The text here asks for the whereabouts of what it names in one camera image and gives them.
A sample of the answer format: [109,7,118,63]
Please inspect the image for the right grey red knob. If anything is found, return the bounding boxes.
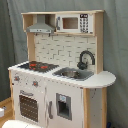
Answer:
[32,81,38,87]

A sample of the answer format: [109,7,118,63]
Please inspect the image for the grey red knob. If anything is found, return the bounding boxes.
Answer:
[32,81,38,87]
[14,76,20,81]

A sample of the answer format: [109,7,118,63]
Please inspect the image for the grey range hood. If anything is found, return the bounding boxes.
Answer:
[26,14,55,34]

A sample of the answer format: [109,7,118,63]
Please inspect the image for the cabinet door grey handle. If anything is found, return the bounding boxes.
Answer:
[47,81,83,128]

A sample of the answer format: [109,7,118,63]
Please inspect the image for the metal sink basin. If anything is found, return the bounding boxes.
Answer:
[54,67,93,81]

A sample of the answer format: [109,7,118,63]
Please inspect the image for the black toy faucet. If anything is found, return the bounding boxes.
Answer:
[76,50,96,71]

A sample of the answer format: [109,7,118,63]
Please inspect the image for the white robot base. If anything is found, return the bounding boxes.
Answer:
[2,120,41,128]

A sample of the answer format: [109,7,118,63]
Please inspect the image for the left grey red knob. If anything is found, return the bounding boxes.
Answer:
[14,76,20,81]

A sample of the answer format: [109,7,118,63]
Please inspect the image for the oven door with window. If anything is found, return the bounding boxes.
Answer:
[14,89,45,127]

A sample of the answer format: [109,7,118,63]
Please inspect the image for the white microwave door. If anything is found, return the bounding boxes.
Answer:
[56,14,89,33]

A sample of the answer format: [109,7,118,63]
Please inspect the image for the black stovetop red burners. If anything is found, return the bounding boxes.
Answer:
[21,61,57,72]

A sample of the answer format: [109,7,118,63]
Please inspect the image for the wooden toy kitchen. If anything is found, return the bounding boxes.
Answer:
[9,10,116,128]

